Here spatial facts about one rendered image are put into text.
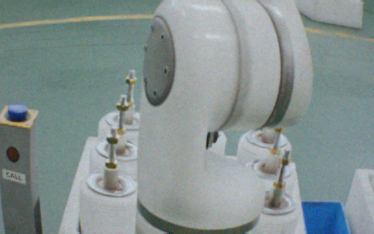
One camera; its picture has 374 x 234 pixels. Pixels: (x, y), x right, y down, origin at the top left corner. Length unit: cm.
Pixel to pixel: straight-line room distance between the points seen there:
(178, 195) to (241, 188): 5
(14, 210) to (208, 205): 67
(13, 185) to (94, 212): 16
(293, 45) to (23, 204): 71
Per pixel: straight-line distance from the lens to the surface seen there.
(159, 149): 46
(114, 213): 98
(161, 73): 45
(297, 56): 45
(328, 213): 136
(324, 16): 353
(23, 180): 106
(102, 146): 112
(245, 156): 121
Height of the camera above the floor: 73
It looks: 22 degrees down
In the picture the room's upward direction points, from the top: 8 degrees clockwise
